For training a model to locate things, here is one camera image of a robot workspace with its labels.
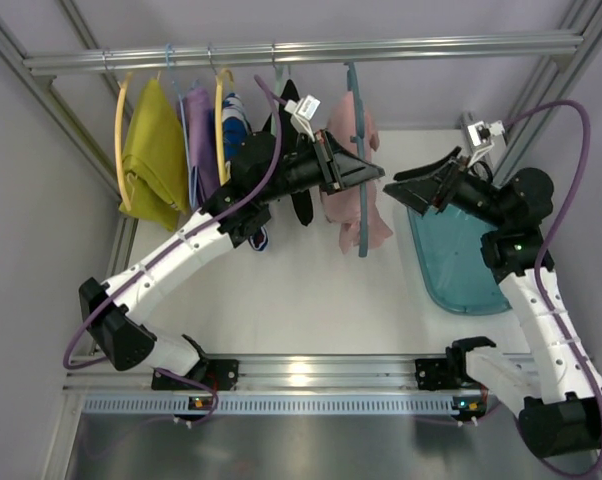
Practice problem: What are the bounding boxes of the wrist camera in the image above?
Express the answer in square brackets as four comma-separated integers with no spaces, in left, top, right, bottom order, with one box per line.
[284,95,321,141]
[465,120,505,166]

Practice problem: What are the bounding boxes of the pale yellow hanger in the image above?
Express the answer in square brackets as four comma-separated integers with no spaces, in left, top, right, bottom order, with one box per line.
[114,72,134,216]

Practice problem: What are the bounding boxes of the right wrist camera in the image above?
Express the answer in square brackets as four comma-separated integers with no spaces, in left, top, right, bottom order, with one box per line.
[465,120,505,166]

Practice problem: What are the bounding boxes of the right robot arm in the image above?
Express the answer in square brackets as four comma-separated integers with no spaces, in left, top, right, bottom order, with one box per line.
[383,149,602,459]

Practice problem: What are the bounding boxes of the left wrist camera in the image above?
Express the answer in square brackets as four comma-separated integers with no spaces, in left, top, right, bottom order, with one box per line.
[284,95,321,141]

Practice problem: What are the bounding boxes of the aluminium hanging rail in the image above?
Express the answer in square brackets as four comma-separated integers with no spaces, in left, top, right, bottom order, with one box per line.
[23,30,584,76]

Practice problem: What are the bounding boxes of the light blue wire hanger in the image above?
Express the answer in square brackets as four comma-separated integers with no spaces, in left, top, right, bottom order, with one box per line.
[164,43,198,211]

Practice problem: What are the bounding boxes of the blue-grey plastic hanger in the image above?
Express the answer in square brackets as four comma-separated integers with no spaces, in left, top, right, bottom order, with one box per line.
[343,60,373,259]

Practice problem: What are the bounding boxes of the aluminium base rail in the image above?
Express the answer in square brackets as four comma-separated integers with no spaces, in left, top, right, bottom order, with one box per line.
[63,352,537,396]

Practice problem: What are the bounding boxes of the purple trousers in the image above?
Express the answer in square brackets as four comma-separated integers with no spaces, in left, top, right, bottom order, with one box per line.
[184,84,220,210]

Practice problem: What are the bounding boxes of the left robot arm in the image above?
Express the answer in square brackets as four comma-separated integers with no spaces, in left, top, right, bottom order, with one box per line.
[79,130,385,376]

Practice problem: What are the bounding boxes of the slotted cable duct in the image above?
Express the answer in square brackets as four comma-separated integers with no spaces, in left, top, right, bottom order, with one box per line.
[83,393,479,416]

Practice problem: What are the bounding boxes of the pink trousers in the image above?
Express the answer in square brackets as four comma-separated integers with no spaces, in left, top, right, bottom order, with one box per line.
[321,92,393,254]

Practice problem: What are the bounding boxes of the blue white patterned trousers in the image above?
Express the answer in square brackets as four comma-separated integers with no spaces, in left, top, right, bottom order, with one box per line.
[222,92,269,252]

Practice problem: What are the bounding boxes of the teal plastic basin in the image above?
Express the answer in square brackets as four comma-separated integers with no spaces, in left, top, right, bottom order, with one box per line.
[407,206,510,316]

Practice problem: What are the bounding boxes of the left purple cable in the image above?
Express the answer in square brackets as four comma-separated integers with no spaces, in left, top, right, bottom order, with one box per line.
[62,74,302,371]

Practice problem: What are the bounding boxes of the olive yellow trousers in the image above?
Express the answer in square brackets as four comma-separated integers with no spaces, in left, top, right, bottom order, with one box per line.
[123,78,190,232]

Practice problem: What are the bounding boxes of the black trousers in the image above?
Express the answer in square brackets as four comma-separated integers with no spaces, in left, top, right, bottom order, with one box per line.
[254,80,314,228]

